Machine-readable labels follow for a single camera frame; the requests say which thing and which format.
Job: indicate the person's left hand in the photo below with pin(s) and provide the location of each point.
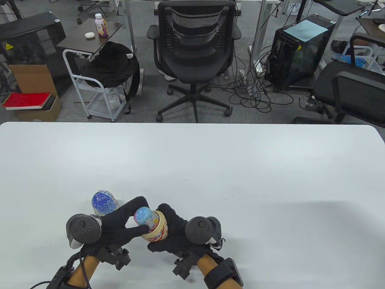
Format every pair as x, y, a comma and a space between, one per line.
120, 228

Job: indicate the person's right hand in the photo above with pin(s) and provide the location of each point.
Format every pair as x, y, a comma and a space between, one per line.
177, 234

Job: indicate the large cream Russian doll bottom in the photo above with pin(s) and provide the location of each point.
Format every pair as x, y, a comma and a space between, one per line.
162, 228

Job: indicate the large blue Russian doll top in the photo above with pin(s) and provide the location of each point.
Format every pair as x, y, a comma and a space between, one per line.
103, 201

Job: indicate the person's right forearm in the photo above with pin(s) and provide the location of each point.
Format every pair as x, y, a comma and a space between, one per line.
210, 266

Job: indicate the person's left forearm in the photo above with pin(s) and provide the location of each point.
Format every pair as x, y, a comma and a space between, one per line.
85, 268

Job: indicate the black VR controller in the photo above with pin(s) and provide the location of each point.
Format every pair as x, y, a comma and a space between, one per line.
200, 230
84, 228

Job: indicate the white metal rolling cart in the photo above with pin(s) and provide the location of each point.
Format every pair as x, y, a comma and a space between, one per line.
103, 112

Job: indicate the white shoe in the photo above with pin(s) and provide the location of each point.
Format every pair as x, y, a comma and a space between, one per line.
170, 76

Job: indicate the red notebook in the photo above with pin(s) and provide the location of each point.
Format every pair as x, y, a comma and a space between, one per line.
25, 100

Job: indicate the black bag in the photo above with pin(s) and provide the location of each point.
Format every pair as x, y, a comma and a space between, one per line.
111, 66

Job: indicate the white power strip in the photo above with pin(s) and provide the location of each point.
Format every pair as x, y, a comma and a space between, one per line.
252, 87

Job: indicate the open cardboard box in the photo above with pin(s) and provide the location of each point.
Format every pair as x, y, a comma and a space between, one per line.
33, 78

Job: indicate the black mesh office chair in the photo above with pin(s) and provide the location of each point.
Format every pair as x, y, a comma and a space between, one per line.
192, 60

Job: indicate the dark brown side table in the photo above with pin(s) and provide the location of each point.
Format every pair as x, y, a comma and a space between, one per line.
78, 40

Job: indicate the small white oval object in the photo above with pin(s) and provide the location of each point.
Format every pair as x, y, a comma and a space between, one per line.
89, 35

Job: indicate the white metal desk leg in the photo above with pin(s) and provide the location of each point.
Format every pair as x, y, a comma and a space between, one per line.
259, 30
130, 27

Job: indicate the purple drink bottle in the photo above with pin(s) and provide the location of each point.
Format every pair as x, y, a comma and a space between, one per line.
101, 27

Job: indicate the black glass computer tower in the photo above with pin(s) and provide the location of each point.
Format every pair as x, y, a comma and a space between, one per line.
294, 63

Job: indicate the black cabinet with warning sticker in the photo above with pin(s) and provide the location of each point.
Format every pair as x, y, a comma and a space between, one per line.
30, 36

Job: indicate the black chair base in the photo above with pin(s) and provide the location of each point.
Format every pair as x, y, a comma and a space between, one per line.
90, 7

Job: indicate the black padded office chair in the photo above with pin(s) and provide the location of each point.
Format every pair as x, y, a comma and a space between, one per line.
346, 87

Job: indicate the light blue paper sheet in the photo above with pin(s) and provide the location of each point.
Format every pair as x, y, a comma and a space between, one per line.
305, 30

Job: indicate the black shoe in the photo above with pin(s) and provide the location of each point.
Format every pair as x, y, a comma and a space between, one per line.
339, 45

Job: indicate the blue plastic bag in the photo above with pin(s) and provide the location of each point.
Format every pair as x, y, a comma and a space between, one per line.
355, 60

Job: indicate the black desk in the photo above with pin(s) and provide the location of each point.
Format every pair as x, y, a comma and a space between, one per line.
340, 6

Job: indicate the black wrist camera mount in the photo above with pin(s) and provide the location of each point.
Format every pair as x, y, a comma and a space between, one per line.
185, 266
115, 256

